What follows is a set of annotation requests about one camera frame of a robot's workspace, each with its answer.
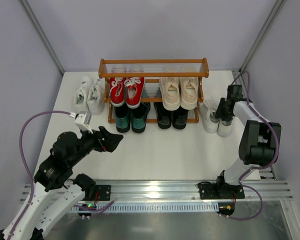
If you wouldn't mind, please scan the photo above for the white sneaker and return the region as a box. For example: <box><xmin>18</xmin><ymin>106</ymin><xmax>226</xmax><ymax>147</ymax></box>
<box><xmin>199</xmin><ymin>95</ymin><xmax>220</xmax><ymax>133</ymax></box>
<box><xmin>217</xmin><ymin>118</ymin><xmax>233</xmax><ymax>138</ymax></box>
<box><xmin>73</xmin><ymin>75</ymin><xmax>92</xmax><ymax>113</ymax></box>
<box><xmin>87</xmin><ymin>79</ymin><xmax>105</xmax><ymax>115</ymax></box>

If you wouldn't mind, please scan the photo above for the green loafer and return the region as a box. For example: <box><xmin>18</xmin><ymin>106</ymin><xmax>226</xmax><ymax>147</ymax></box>
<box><xmin>114</xmin><ymin>104</ymin><xmax>131</xmax><ymax>133</ymax></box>
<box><xmin>131</xmin><ymin>102</ymin><xmax>151</xmax><ymax>134</ymax></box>

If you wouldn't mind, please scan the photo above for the beige lace sneaker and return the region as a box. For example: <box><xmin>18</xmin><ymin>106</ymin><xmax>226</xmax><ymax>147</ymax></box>
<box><xmin>179</xmin><ymin>77</ymin><xmax>199</xmax><ymax>111</ymax></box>
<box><xmin>159</xmin><ymin>77</ymin><xmax>180</xmax><ymax>111</ymax></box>

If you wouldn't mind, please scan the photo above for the black loafer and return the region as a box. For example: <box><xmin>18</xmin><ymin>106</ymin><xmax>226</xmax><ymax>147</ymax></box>
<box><xmin>153</xmin><ymin>102</ymin><xmax>172</xmax><ymax>130</ymax></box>
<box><xmin>172</xmin><ymin>107</ymin><xmax>189</xmax><ymax>130</ymax></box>

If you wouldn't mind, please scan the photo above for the red canvas shoe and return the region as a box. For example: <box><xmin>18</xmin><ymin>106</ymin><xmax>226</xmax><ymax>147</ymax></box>
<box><xmin>109</xmin><ymin>77</ymin><xmax>126</xmax><ymax>107</ymax></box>
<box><xmin>124</xmin><ymin>77</ymin><xmax>145</xmax><ymax>109</ymax></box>

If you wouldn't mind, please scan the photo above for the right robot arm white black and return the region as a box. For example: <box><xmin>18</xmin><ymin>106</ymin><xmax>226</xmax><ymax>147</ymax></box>
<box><xmin>214</xmin><ymin>84</ymin><xmax>282</xmax><ymax>199</ymax></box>

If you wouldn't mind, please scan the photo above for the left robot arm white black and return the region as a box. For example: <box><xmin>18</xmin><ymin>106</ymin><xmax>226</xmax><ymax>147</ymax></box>
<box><xmin>0</xmin><ymin>126</ymin><xmax>124</xmax><ymax>240</ymax></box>

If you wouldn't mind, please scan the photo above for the wooden two-tier shoe shelf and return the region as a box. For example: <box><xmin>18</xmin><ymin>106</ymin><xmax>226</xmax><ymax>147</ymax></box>
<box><xmin>98</xmin><ymin>58</ymin><xmax>210</xmax><ymax>124</ymax></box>

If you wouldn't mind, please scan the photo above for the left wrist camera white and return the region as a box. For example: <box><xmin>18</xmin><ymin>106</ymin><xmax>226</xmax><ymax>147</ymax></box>
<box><xmin>70</xmin><ymin>111</ymin><xmax>93</xmax><ymax>134</ymax></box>

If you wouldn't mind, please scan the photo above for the aluminium mounting rail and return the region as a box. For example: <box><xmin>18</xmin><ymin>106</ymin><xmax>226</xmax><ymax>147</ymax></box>
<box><xmin>95</xmin><ymin>179</ymin><xmax>293</xmax><ymax>203</ymax></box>

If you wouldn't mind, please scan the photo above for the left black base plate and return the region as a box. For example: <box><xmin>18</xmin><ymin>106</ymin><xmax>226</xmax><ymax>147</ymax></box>
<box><xmin>83</xmin><ymin>184</ymin><xmax>112</xmax><ymax>202</ymax></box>

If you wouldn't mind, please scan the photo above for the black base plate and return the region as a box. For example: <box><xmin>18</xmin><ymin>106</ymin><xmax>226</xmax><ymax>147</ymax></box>
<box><xmin>197</xmin><ymin>181</ymin><xmax>245</xmax><ymax>200</ymax></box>
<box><xmin>83</xmin><ymin>184</ymin><xmax>112</xmax><ymax>202</ymax></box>

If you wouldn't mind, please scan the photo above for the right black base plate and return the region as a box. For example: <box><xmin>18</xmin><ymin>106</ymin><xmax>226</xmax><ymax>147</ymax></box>
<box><xmin>197</xmin><ymin>181</ymin><xmax>245</xmax><ymax>200</ymax></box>

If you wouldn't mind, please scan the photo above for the slotted grey cable duct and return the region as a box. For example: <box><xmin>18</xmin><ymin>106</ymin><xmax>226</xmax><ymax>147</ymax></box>
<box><xmin>67</xmin><ymin>201</ymin><xmax>220</xmax><ymax>214</ymax></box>

